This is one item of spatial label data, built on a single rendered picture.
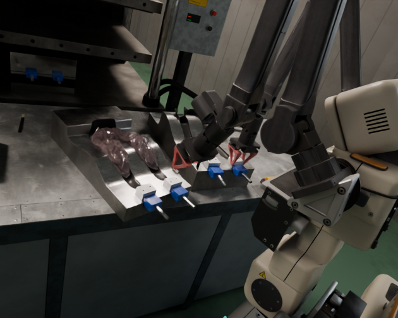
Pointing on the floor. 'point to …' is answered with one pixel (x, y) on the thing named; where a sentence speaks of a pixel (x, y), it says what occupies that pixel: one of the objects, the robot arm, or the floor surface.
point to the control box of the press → (194, 36)
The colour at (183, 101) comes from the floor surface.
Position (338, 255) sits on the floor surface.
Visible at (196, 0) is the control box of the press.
